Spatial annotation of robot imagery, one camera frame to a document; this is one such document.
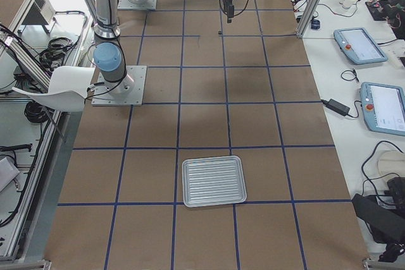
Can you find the blue teach pendant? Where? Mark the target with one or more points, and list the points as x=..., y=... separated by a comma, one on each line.
x=383, y=108
x=358, y=46

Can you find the black power brick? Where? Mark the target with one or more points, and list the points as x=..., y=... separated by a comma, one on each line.
x=338, y=107

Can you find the silver metal tray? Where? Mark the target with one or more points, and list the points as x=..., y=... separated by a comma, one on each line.
x=213, y=181

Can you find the front aluminium frame post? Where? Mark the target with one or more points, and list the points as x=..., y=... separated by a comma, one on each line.
x=311, y=1

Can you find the lower blue teach pendant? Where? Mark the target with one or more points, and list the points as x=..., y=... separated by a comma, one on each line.
x=383, y=108

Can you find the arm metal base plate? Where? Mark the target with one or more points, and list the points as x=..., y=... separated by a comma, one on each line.
x=133, y=93
x=126, y=5

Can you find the upper blue teach pendant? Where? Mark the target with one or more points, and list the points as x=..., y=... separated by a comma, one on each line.
x=358, y=46

